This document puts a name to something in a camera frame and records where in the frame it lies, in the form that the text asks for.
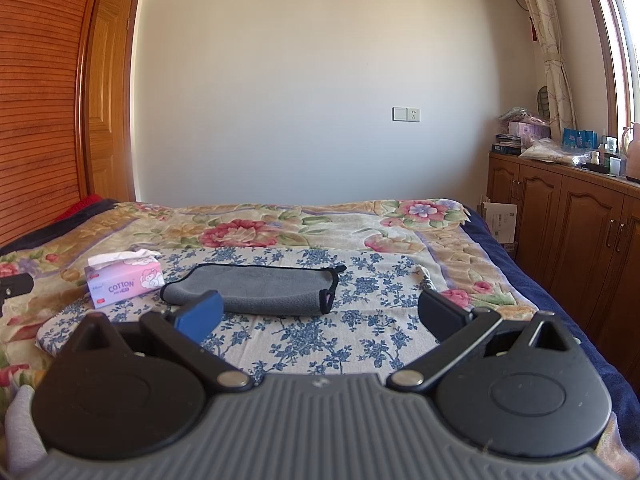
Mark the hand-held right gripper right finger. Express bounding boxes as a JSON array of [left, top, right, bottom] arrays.
[[385, 287, 583, 393]]

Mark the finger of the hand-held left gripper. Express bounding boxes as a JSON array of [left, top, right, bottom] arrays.
[[0, 274, 36, 317]]

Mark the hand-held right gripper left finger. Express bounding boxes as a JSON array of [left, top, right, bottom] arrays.
[[50, 290, 256, 393]]

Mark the purple and grey towel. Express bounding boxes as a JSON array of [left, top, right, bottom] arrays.
[[161, 262, 348, 317]]

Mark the pink tissue pack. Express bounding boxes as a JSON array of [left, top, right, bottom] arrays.
[[84, 248, 166, 310]]

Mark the floral blanket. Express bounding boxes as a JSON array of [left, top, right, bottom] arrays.
[[0, 197, 640, 480]]

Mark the red blanket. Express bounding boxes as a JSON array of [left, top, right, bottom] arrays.
[[52, 194, 103, 223]]

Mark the blue flower print cloth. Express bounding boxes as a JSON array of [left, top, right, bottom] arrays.
[[35, 246, 441, 391]]

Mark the white cardboard box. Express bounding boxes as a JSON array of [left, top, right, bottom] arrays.
[[477, 200, 519, 248]]

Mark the navy blue bedsheet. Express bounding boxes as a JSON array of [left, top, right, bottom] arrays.
[[460, 202, 640, 416]]

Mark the light grey cloth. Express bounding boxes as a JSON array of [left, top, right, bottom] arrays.
[[5, 385, 48, 478]]

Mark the wooden cabinet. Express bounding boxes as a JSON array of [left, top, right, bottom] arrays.
[[486, 152, 640, 361]]

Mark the wooden slatted wardrobe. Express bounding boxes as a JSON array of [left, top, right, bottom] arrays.
[[0, 0, 111, 256]]

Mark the stack of books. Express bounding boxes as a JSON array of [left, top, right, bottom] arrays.
[[491, 134, 523, 155]]

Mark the clear plastic bag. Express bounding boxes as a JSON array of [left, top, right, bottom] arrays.
[[520, 137, 593, 166]]

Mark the wooden door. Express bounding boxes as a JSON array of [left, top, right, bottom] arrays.
[[85, 0, 140, 203]]

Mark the pink box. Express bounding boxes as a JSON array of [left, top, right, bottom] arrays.
[[507, 121, 551, 140]]

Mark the crumpled plastic bag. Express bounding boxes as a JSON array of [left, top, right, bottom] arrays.
[[498, 107, 548, 125]]

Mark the blue box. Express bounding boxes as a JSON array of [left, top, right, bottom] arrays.
[[562, 128, 599, 150]]

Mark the pink thermos jug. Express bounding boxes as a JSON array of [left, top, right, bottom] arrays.
[[620, 121, 640, 183]]

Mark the beige patterned curtain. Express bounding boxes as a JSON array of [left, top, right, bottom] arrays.
[[510, 0, 578, 138]]

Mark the wooden window frame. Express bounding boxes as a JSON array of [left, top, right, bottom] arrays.
[[577, 0, 640, 133]]

